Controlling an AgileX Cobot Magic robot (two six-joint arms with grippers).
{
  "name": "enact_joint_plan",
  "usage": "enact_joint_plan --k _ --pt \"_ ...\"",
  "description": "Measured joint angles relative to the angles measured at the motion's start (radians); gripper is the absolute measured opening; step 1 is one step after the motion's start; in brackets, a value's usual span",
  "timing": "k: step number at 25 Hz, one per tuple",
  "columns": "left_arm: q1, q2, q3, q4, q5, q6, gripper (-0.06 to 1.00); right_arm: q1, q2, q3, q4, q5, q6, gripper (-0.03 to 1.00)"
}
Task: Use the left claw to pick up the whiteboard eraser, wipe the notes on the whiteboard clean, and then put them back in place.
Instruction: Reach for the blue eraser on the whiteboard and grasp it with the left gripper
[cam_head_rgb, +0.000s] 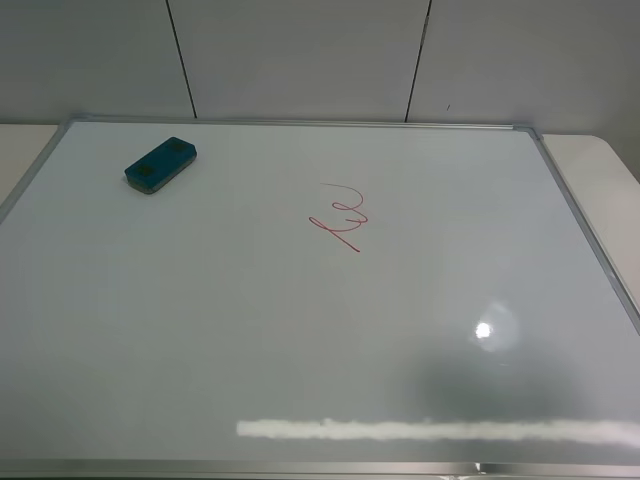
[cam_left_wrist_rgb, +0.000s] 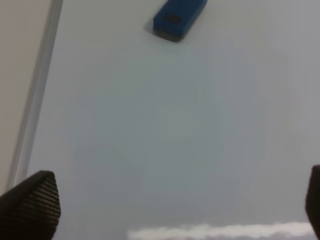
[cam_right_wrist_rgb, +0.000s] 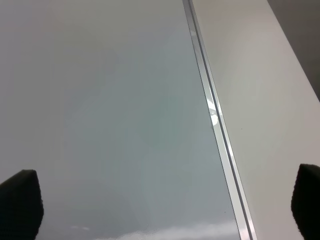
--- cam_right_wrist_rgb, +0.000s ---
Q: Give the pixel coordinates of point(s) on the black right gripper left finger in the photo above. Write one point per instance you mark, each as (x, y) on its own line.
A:
(21, 206)

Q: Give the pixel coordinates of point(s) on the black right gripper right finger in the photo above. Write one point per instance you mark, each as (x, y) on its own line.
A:
(305, 201)

